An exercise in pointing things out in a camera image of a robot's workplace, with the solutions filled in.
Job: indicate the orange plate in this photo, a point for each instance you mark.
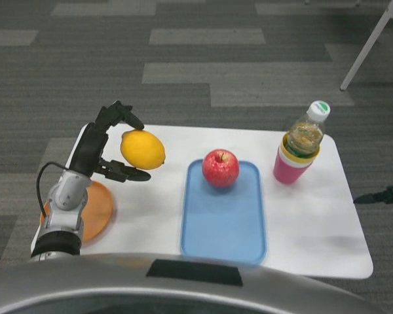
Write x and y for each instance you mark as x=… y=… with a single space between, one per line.
x=98 y=209

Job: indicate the white plastic cup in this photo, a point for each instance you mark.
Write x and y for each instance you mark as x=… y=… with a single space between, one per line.
x=291 y=161

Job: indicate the white metal table frame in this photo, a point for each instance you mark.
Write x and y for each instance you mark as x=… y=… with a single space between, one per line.
x=370 y=42

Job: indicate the yellow plastic cup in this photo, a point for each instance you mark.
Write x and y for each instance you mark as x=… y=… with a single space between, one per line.
x=299 y=159

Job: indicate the yellow lemon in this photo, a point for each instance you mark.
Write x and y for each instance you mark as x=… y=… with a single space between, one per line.
x=142 y=148

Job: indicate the red apple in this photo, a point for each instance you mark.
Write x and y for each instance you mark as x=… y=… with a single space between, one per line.
x=220 y=170

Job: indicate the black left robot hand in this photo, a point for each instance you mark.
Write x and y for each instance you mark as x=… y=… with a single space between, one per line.
x=90 y=147

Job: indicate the silver robot chest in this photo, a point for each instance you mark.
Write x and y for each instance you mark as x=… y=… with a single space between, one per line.
x=150 y=288

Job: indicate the pink plastic cup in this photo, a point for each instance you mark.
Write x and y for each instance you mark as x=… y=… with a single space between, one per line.
x=288 y=171

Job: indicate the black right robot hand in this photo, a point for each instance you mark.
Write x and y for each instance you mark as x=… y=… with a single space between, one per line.
x=389 y=194

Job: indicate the blue plastic tray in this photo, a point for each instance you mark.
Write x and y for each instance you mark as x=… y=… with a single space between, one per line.
x=222 y=222

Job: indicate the clear bottle with white cap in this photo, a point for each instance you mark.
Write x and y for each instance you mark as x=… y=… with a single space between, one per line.
x=306 y=135

